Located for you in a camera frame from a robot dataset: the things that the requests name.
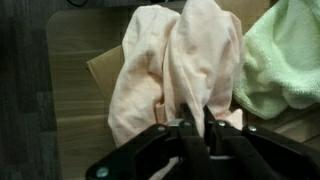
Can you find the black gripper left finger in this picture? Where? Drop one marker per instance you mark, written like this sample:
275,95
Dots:
193,150

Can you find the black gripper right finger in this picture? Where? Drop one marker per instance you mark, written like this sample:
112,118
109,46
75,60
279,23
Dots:
226,153

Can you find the peach shirt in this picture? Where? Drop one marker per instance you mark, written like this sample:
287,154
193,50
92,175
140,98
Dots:
186,60

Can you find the light yellow shirt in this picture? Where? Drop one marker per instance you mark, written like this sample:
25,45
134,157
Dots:
286,56

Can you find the large cardboard box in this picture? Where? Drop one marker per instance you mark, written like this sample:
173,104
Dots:
106,70

